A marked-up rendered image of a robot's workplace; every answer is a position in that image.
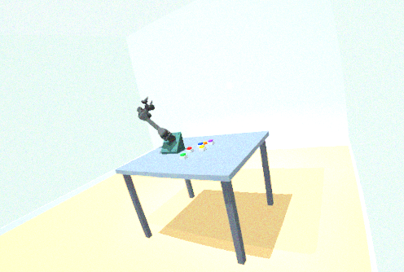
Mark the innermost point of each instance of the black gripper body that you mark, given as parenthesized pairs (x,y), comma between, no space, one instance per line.
(144,101)

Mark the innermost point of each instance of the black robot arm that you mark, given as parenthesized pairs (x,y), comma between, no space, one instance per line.
(145,115)

